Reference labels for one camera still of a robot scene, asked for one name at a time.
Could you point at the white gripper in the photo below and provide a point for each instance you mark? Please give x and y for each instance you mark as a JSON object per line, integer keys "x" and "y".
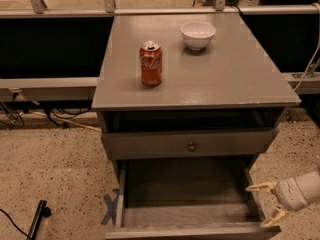
{"x": 288, "y": 192}

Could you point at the grey drawer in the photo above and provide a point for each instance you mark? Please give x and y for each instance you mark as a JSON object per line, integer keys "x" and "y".
{"x": 174, "y": 144}
{"x": 202, "y": 198}

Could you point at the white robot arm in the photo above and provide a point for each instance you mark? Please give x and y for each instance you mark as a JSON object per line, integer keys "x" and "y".
{"x": 313, "y": 189}

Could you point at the grey wooden drawer cabinet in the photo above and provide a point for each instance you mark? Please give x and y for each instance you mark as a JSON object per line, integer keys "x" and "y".
{"x": 231, "y": 84}

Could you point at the grey top drawer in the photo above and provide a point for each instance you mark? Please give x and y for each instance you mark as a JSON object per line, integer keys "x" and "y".
{"x": 174, "y": 144}

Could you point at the blue tape cross mark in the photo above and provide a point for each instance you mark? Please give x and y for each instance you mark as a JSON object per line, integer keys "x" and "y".
{"x": 111, "y": 205}

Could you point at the white ceramic bowl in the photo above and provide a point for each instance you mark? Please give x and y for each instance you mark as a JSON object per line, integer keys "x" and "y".
{"x": 197, "y": 34}

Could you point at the red cola can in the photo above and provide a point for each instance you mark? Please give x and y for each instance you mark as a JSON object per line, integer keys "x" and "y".
{"x": 151, "y": 63}

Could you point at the black power strip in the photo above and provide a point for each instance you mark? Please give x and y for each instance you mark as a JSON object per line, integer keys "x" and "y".
{"x": 42, "y": 211}

